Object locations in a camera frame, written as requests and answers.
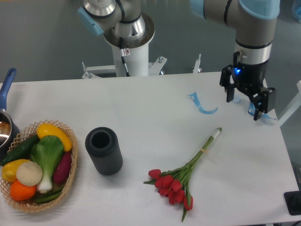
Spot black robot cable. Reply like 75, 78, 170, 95
119, 37, 131, 77

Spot blue ribbon under gripper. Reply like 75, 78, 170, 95
233, 95, 277, 120

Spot dark grey ribbed vase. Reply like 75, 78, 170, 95
85, 127, 123, 176

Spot green bok choy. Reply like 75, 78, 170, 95
30, 135, 64, 194

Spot orange fruit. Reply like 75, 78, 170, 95
10, 181, 36, 201

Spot woven bamboo basket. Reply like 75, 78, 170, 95
0, 120, 78, 212

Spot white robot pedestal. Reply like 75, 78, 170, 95
111, 43, 149, 77

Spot purple sweet potato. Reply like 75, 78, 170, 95
53, 152, 71, 184

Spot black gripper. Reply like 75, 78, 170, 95
220, 61, 276, 121

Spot blue ribbon strip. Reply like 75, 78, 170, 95
187, 92, 218, 114

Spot dark green cucumber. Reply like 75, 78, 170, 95
0, 134, 40, 166

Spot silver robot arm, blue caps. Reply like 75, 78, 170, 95
78, 0, 280, 120

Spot green beans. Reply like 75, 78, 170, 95
34, 187, 63, 204

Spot white frame post right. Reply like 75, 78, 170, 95
278, 81, 301, 127

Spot yellow bell pepper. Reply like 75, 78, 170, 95
1, 159, 30, 183

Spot white frame bracket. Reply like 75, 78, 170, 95
81, 54, 203, 79

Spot blue-handled saucepan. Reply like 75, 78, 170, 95
0, 68, 20, 160

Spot red tulip bouquet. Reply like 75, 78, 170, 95
144, 127, 222, 222

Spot black device at edge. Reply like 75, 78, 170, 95
284, 191, 301, 216

